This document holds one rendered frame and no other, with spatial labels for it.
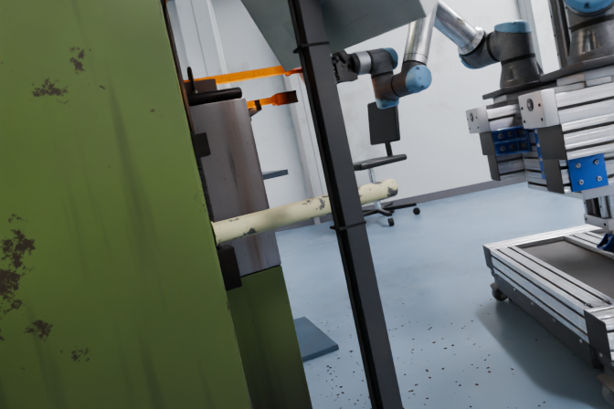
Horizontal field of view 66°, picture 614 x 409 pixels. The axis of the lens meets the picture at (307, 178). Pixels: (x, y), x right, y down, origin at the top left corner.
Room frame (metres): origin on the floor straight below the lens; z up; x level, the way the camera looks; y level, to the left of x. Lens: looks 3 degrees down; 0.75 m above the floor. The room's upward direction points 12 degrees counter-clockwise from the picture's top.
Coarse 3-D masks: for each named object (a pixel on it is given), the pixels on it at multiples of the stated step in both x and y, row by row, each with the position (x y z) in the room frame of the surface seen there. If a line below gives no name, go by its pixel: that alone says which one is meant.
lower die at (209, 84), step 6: (186, 84) 1.20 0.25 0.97; (198, 84) 1.21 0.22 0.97; (204, 84) 1.22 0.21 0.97; (210, 84) 1.22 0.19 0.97; (216, 84) 1.23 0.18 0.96; (186, 90) 1.20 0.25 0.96; (192, 90) 1.21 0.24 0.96; (198, 90) 1.21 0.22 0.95; (204, 90) 1.22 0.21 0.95; (210, 90) 1.22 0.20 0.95
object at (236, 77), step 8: (240, 72) 1.37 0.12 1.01; (248, 72) 1.38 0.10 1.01; (256, 72) 1.39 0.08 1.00; (264, 72) 1.39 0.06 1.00; (272, 72) 1.40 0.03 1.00; (280, 72) 1.41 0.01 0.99; (288, 72) 1.43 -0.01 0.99; (296, 72) 1.44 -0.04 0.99; (184, 80) 1.31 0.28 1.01; (216, 80) 1.34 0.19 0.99; (224, 80) 1.35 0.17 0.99; (232, 80) 1.36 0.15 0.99; (240, 80) 1.39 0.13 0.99
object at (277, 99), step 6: (294, 90) 1.78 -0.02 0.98; (276, 96) 1.75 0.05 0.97; (282, 96) 1.77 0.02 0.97; (288, 96) 1.78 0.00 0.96; (294, 96) 1.79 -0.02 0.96; (252, 102) 1.73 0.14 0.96; (264, 102) 1.74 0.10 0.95; (270, 102) 1.75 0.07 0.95; (276, 102) 1.75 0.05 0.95; (282, 102) 1.77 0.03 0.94; (288, 102) 1.77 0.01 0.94; (294, 102) 1.80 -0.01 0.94
